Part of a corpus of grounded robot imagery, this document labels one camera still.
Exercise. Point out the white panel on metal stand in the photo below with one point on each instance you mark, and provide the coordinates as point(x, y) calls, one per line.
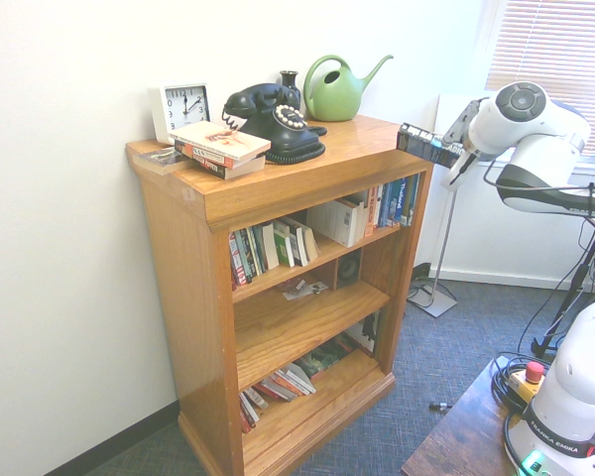
point(439, 223)

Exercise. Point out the green cover paperback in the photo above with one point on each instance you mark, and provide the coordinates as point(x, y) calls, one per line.
point(324, 359)

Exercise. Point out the book with red title spine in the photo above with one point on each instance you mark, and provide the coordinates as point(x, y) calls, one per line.
point(228, 170)

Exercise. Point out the small black connector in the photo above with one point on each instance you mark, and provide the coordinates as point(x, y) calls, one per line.
point(439, 406)

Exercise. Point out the white spine book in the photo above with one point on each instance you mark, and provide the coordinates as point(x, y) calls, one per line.
point(379, 208)

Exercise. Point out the dark cover paperback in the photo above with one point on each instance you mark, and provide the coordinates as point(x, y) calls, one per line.
point(158, 159)

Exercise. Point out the red emergency stop button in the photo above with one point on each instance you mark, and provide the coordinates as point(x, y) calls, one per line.
point(533, 373)

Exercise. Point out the blue Darwin's Radio paperback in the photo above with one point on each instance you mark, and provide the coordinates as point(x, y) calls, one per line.
point(421, 144)

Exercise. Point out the black rotary telephone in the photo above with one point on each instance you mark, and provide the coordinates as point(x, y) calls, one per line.
point(282, 124)

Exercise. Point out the dark blue spine book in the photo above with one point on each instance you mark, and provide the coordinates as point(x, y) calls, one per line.
point(387, 205)

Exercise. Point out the black folding stand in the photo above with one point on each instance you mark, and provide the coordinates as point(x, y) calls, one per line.
point(582, 277)

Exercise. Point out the pink spine book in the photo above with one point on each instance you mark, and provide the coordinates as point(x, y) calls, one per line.
point(370, 213)

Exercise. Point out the white window blinds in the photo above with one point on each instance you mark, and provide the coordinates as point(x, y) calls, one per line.
point(555, 44)

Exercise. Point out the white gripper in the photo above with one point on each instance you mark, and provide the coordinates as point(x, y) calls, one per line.
point(463, 126)

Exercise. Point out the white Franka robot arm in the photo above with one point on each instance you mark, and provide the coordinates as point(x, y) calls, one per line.
point(540, 139)

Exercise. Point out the wooden bookshelf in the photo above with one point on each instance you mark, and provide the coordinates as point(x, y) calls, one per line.
point(193, 297)

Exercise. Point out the loose paper scraps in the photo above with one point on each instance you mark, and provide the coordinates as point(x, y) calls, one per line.
point(302, 290)

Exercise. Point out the blue Thailand book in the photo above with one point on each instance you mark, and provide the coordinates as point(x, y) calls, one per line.
point(401, 203)

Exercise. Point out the small grey speaker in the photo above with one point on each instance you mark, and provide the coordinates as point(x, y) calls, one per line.
point(349, 268)

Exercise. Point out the green plastic watering can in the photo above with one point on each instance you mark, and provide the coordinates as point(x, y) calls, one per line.
point(334, 91)

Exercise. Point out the cream book with red picture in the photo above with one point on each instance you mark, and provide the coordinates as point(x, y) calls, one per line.
point(218, 139)

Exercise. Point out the black glossy vase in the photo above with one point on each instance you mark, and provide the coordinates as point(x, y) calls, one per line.
point(289, 82)

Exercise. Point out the book with striped spine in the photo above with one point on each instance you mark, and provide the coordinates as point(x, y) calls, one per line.
point(203, 154)

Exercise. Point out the white square clock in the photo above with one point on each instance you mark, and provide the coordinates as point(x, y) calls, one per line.
point(161, 111)

